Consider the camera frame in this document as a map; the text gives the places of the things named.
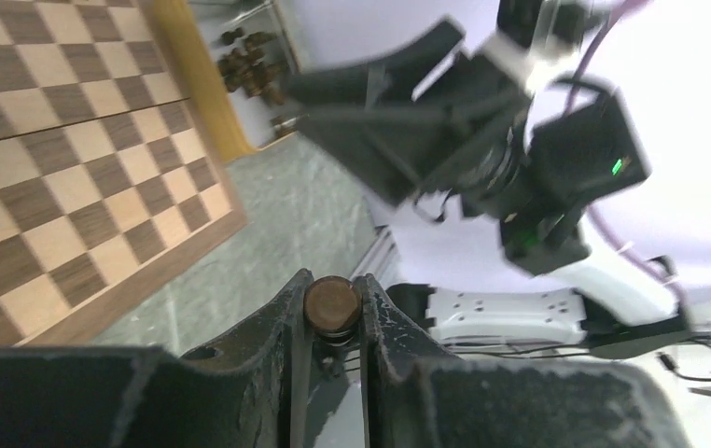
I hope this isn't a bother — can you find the yellow metal tin tray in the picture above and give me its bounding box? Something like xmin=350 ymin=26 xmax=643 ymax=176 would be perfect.
xmin=143 ymin=1 xmax=299 ymax=162

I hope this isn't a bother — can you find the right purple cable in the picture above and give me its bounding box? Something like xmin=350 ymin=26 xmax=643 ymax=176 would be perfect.
xmin=562 ymin=0 xmax=690 ymax=311

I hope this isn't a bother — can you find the dark chess pieces pile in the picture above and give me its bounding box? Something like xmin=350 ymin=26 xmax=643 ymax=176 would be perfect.
xmin=216 ymin=26 xmax=298 ymax=148

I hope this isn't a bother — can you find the dark brown chess pawn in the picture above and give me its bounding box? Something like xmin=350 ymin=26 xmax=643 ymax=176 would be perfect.
xmin=303 ymin=275 xmax=362 ymax=346

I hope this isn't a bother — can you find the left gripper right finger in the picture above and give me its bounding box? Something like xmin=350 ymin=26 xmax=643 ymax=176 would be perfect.
xmin=355 ymin=274 xmax=454 ymax=447

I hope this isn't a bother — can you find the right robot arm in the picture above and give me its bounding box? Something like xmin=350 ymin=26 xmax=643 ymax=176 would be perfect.
xmin=286 ymin=21 xmax=691 ymax=359

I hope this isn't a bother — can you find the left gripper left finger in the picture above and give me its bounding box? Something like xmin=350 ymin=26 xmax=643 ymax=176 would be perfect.
xmin=178 ymin=269 xmax=314 ymax=447

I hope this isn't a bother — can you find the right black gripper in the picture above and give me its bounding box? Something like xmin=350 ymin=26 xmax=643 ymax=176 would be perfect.
xmin=286 ymin=19 xmax=530 ymax=206

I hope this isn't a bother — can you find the wooden chess board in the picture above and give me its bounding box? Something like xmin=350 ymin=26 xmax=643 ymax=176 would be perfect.
xmin=0 ymin=1 xmax=246 ymax=345

